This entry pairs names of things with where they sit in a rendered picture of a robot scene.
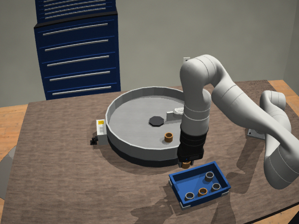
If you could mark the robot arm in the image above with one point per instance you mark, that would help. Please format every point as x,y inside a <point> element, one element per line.
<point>281,160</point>

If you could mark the bronze bushing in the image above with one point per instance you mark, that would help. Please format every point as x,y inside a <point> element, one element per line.
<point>168,137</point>
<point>204,190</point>
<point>186,165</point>

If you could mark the grey metal ring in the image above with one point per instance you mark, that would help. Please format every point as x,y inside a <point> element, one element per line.
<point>209,176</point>
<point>189,194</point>
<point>215,185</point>

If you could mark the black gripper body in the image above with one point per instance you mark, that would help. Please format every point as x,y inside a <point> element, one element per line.
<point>192,136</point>

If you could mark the blue crate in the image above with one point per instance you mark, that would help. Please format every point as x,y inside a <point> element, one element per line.
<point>193,179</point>

